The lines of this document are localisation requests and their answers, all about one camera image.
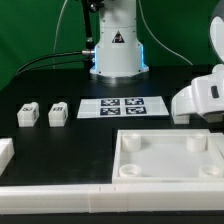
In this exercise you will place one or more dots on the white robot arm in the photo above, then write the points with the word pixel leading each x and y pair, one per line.
pixel 119 57

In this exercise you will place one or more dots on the white fence block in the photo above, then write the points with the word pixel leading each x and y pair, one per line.
pixel 6 153
pixel 219 140

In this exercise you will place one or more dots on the white sheet with markers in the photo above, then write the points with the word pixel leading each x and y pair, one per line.
pixel 122 107

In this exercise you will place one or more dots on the white right fence block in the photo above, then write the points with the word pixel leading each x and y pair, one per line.
pixel 219 140

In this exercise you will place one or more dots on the white front fence bar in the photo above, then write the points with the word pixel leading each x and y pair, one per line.
pixel 111 198

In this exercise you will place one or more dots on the white square tabletop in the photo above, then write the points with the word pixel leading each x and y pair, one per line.
pixel 167 155

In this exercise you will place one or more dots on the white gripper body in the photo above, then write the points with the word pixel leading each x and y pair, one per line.
pixel 204 96

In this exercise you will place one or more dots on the black camera pole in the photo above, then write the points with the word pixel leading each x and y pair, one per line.
pixel 90 6

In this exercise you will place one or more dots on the white left fence block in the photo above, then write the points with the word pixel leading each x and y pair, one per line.
pixel 6 153

